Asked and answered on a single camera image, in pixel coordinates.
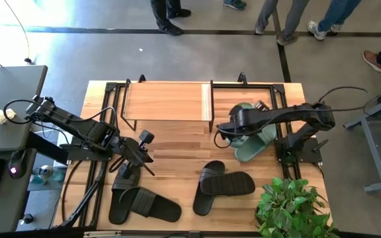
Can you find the black aluminium table frame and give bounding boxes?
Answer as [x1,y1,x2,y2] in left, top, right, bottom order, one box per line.
[58,72,323,229]

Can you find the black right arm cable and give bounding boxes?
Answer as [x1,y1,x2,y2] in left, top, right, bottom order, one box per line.
[317,85,381,115]

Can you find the teal bottle with metal cap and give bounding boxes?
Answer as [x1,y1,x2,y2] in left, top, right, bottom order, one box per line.
[30,164,66,185]

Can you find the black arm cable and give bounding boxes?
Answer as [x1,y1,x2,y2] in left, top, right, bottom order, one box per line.
[317,85,381,115]
[3,98,46,126]

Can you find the grey metal frame table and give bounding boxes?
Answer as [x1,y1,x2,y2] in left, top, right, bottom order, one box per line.
[343,82,381,194]

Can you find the thin floor cable with plug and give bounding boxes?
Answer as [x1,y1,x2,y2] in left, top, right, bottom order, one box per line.
[3,0,33,65]

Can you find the thick black cable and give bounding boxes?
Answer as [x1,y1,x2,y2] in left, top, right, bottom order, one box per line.
[60,160,83,223]

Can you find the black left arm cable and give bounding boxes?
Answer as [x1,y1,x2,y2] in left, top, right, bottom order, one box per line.
[3,98,46,126]

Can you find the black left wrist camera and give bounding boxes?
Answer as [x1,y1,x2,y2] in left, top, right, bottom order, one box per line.
[138,129,155,146]

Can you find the crumpled white tissue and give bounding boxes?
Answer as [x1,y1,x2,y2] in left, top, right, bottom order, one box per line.
[0,108,17,129]

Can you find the green leafy potted plant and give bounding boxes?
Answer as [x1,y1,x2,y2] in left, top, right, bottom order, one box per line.
[255,177,340,238]

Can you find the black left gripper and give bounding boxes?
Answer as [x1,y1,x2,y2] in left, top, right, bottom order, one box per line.
[112,134,156,181]

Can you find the wooden shelf with black frame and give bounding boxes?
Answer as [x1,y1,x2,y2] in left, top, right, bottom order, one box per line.
[120,74,215,133]

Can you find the black computer mouse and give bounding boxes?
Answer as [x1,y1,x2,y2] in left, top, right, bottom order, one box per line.
[7,149,28,180]

